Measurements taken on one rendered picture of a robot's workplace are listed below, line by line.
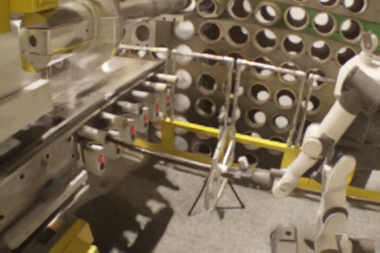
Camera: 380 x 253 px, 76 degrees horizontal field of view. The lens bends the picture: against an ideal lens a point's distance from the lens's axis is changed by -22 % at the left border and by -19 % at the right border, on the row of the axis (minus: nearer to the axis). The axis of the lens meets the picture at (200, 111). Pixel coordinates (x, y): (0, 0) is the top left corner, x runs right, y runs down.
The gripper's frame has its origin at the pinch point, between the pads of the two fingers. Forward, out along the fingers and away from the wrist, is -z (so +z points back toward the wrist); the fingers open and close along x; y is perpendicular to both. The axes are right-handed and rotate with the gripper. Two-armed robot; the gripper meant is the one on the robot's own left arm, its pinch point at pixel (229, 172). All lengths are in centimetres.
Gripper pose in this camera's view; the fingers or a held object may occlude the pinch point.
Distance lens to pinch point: 126.7
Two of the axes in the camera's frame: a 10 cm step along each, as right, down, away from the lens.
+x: 3.1, -2.0, 9.3
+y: 1.3, -9.6, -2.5
